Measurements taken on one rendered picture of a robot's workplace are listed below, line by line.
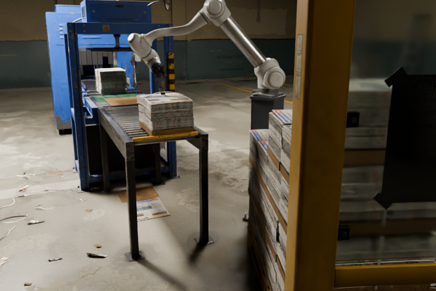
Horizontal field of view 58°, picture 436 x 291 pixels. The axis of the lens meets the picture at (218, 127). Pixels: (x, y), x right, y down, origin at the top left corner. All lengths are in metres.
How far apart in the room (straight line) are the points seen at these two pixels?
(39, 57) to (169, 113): 8.82
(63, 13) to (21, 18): 5.19
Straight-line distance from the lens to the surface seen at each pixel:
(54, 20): 6.02
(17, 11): 11.19
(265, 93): 2.91
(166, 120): 2.53
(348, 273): 0.96
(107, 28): 3.75
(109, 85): 4.52
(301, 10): 0.82
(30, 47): 11.16
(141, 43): 2.76
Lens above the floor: 1.44
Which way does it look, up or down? 13 degrees down
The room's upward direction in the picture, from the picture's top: straight up
